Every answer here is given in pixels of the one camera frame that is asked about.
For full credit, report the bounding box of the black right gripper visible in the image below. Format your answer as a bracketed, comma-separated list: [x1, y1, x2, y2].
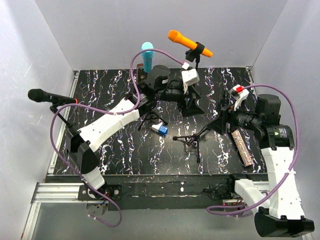
[206, 98, 262, 135]

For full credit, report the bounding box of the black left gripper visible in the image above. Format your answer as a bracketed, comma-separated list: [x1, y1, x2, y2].
[156, 83, 205, 117]

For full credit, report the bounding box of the black shock mount tripod stand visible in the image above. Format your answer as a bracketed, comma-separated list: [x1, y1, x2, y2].
[172, 90, 231, 164]

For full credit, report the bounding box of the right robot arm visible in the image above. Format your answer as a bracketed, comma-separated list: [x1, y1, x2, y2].
[216, 93, 315, 238]

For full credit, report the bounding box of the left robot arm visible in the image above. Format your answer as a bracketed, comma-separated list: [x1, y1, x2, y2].
[66, 64, 204, 200]

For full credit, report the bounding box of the black tripod stand blue mic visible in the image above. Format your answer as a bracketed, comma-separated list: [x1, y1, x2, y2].
[137, 110, 168, 131]

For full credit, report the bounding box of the black round base mic stand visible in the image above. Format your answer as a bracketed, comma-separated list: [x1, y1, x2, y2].
[185, 42, 205, 70]

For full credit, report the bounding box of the blue microphone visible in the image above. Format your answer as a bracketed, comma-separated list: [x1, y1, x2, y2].
[140, 41, 155, 74]

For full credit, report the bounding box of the black microphone orange tip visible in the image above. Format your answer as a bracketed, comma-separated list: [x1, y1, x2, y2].
[27, 88, 78, 105]

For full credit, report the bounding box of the blue white toy block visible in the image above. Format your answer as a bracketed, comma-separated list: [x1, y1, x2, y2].
[151, 122, 168, 136]

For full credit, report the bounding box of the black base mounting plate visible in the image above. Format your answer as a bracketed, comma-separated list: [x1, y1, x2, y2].
[77, 174, 258, 212]

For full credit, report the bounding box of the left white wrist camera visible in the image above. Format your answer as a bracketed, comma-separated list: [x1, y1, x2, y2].
[181, 61, 200, 94]

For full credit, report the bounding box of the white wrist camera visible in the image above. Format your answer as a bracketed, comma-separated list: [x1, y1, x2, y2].
[181, 61, 200, 94]
[229, 84, 249, 111]

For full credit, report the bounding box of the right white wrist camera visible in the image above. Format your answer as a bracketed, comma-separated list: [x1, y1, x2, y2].
[229, 84, 249, 111]

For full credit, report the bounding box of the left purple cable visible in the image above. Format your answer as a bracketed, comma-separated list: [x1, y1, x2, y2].
[49, 48, 188, 229]

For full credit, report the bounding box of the purple cable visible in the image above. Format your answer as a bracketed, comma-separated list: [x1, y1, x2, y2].
[206, 84, 300, 219]
[49, 48, 188, 229]

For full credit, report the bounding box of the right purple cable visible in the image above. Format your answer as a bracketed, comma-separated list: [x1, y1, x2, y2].
[206, 84, 300, 219]

